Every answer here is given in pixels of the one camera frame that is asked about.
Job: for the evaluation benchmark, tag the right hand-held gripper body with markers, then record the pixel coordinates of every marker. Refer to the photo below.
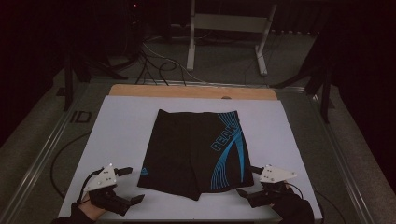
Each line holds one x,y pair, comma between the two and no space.
274,174

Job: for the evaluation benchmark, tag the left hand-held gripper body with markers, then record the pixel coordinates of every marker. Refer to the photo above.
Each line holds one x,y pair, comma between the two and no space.
107,199

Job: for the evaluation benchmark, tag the black shorts with blue stripes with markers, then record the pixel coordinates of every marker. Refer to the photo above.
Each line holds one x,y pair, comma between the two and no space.
186,149

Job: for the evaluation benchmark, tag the person's left hand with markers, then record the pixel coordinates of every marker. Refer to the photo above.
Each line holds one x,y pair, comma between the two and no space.
90,211

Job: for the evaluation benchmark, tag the person's right hand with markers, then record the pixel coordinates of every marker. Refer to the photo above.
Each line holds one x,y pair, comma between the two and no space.
295,210

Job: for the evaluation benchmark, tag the white table cover sheet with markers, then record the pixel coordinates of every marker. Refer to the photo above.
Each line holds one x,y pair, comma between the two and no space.
124,130

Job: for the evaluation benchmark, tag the black tripod stand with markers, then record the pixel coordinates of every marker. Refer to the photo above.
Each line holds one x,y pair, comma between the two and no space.
325,93
69,81

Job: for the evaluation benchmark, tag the wooden table edge strip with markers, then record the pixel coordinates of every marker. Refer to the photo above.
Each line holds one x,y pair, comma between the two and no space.
186,91

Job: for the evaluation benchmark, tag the dark computer tower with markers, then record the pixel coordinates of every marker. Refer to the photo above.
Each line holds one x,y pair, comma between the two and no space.
134,25

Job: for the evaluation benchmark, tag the aluminium floor rail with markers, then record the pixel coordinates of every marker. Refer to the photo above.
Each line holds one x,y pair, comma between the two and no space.
339,155
40,158

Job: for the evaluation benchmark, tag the white metal stand frame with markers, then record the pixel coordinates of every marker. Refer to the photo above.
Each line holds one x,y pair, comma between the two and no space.
229,22

